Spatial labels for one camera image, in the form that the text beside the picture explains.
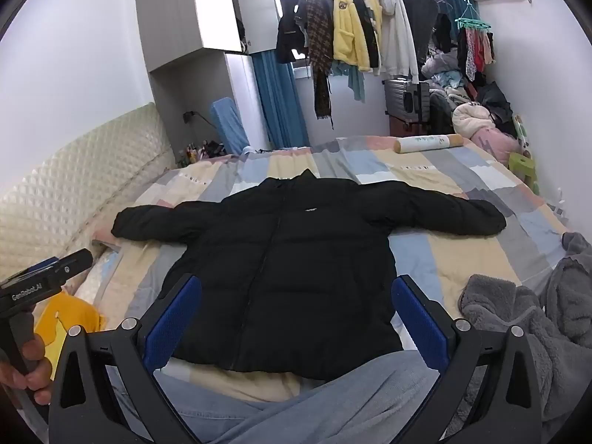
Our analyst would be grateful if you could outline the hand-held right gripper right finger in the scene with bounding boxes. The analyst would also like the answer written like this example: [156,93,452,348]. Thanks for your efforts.
[391,274,544,444]

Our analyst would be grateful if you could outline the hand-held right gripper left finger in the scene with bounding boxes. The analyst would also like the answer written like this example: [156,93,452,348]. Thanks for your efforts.
[46,273,204,444]

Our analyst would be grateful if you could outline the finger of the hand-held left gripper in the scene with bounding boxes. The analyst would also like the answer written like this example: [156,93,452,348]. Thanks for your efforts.
[53,248,93,283]

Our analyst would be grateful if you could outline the black puffer jacket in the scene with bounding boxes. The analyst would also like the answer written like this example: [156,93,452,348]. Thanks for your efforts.
[111,169,508,382]

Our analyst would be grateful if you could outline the pile of mixed clothes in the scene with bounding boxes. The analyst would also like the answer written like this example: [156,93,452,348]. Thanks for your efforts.
[418,51,515,136]

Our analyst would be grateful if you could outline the person's left hand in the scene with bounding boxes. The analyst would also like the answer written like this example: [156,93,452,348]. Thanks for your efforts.
[0,333,54,405]

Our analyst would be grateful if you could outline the pale floral pillow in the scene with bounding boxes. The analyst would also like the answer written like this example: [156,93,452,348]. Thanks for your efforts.
[74,240,125,315]

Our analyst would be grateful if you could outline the yellow cloth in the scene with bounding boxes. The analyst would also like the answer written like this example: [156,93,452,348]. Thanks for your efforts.
[33,293,107,347]

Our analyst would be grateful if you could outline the cream quilted headboard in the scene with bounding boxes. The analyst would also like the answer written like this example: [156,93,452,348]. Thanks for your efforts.
[0,102,177,283]

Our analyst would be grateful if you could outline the pastel patchwork quilt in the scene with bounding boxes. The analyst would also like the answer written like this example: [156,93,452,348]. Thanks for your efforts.
[74,135,571,403]

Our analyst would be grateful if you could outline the grey fleece blanket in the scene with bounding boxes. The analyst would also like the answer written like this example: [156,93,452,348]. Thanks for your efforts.
[458,231,592,444]

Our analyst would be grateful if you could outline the bedside clutter of bottles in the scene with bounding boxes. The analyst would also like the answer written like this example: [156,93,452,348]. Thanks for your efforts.
[178,139,228,166]

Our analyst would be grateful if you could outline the white cylindrical bolster pillow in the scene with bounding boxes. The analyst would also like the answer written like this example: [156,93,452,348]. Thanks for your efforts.
[393,134,464,155]

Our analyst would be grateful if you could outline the green plastic stool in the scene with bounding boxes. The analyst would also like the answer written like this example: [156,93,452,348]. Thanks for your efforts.
[509,152,540,196]

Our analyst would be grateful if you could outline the dark red cabinet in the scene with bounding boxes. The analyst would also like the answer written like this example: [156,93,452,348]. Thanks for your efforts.
[388,115,434,138]

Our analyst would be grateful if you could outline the pink padded garment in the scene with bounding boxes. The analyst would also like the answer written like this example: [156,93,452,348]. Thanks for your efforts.
[472,127,522,161]

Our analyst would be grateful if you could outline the blue covered chair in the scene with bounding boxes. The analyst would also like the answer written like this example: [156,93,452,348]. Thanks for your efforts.
[210,97,253,155]

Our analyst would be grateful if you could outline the grey ribbed suitcase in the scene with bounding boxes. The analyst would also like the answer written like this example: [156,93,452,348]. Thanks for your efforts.
[384,78,432,124]

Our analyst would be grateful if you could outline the hanging teal garment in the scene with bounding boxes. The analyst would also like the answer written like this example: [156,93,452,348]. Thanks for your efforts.
[330,62,366,102]

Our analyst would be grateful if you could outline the blue window curtain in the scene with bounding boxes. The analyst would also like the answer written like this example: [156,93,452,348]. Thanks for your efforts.
[250,51,310,149]

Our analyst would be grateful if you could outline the grey wardrobe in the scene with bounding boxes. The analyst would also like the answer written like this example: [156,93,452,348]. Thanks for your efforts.
[134,0,278,158]

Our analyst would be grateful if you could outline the hanging socks and underwear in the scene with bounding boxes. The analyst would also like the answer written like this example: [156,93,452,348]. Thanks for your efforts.
[458,28,497,82]

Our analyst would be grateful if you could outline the brown plaid scarf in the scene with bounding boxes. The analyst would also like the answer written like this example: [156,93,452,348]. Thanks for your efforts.
[305,0,337,130]

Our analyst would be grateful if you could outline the white hoodie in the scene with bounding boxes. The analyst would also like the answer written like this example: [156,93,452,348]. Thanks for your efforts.
[377,0,420,84]

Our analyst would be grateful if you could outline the hanging black cardigan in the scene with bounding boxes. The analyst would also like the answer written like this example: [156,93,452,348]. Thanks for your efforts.
[347,0,381,71]

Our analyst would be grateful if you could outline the yellow fleece jacket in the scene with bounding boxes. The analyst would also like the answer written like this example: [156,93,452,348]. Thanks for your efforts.
[326,0,383,73]

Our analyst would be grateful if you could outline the green clip drying hanger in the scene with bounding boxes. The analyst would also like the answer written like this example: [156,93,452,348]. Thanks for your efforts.
[455,0,494,31]

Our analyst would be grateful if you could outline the hanging dark grey garment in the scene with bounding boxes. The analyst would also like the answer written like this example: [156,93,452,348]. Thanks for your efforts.
[393,0,440,64]

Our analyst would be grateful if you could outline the hanging black jacket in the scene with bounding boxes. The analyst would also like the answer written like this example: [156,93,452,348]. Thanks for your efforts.
[276,0,309,64]

